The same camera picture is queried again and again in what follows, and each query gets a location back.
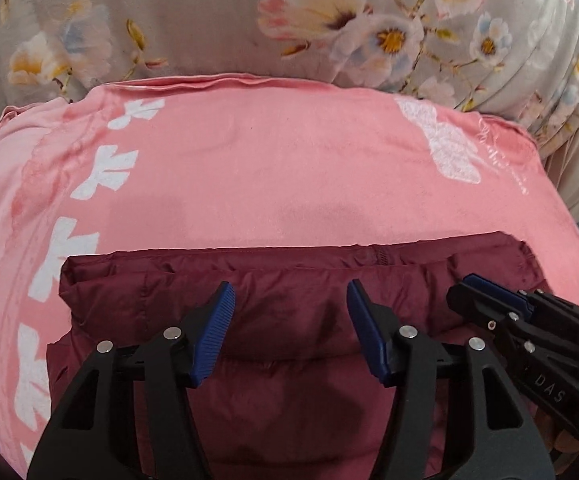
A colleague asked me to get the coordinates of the pink blanket with white bows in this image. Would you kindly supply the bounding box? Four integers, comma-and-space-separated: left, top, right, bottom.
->
0, 74, 579, 474

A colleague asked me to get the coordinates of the maroon quilted puffer jacket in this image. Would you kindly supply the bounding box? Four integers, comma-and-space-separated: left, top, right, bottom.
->
46, 232, 545, 479

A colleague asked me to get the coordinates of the grey floral plush blanket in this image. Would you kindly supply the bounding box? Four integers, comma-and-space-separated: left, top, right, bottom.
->
0, 0, 579, 220

